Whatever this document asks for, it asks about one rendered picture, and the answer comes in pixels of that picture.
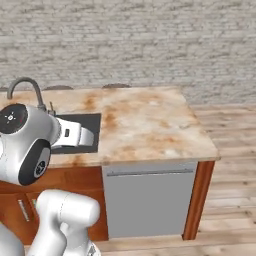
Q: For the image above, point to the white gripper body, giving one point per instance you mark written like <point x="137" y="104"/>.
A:
<point x="86" y="137"/>

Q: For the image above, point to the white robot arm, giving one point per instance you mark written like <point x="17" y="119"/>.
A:
<point x="30" y="146"/>

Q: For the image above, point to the grey dishwasher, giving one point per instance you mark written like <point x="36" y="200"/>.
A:
<point x="150" y="206"/>

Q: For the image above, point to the black sink basin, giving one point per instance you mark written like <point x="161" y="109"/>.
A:
<point x="87" y="128"/>

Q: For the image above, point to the brown sink cupboard panel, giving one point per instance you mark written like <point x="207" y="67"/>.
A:
<point x="76" y="178"/>

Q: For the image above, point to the small grey tap lever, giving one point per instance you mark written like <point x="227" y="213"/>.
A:
<point x="52" y="108"/>

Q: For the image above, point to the dark round stool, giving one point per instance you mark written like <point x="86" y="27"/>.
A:
<point x="58" y="87"/>
<point x="116" y="85"/>

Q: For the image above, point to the grey curved tap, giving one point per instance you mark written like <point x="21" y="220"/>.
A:
<point x="35" y="87"/>

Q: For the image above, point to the brown island side panel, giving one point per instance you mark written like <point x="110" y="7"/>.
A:
<point x="198" y="200"/>

